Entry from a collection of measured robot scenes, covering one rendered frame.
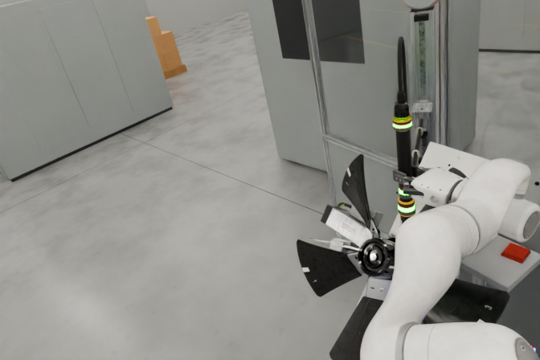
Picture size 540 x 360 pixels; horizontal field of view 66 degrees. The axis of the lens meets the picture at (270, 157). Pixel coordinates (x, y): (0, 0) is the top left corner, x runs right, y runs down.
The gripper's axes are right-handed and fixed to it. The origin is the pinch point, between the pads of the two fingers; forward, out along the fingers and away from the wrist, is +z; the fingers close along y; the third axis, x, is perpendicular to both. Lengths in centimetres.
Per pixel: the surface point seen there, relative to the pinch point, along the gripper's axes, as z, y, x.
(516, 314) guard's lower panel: 3, 70, -111
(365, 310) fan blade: 6.5, -13.4, -45.7
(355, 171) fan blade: 31.5, 10.4, -16.2
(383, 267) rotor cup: 4.7, -5.9, -31.6
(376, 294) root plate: 6.7, -8.0, -42.9
